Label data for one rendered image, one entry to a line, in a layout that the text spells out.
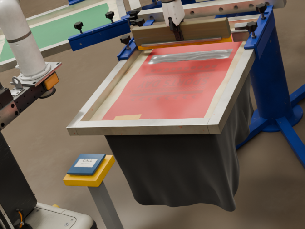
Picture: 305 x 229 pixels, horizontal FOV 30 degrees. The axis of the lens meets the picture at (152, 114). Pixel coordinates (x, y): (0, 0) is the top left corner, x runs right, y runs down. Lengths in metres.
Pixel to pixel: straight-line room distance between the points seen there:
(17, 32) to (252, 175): 1.59
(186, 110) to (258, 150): 1.38
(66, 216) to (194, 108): 1.13
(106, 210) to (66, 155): 1.93
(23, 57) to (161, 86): 0.53
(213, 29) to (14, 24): 0.74
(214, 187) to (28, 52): 0.84
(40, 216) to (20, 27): 1.16
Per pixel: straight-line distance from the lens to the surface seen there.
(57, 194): 3.53
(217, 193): 2.13
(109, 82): 2.25
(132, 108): 2.09
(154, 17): 2.65
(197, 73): 2.18
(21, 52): 2.13
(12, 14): 2.08
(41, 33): 3.16
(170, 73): 2.24
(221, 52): 2.28
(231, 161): 2.12
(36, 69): 2.16
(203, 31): 2.21
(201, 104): 1.97
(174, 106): 2.01
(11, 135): 4.41
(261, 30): 2.25
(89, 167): 1.83
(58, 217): 2.87
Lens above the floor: 1.96
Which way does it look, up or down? 30 degrees down
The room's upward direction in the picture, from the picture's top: 19 degrees counter-clockwise
